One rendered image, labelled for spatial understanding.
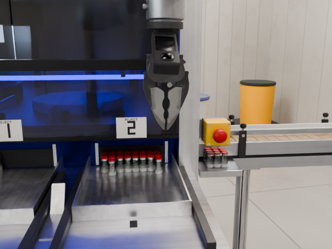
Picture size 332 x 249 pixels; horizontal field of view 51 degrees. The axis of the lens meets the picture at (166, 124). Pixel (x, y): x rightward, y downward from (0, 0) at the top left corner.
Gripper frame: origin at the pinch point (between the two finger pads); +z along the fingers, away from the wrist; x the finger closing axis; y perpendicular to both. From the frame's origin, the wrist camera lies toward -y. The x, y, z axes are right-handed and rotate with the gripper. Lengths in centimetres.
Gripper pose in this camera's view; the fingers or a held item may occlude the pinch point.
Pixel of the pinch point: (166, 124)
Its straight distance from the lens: 70.6
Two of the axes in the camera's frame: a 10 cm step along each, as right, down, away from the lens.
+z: 0.0, 9.7, 2.3
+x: -10.0, 0.2, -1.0
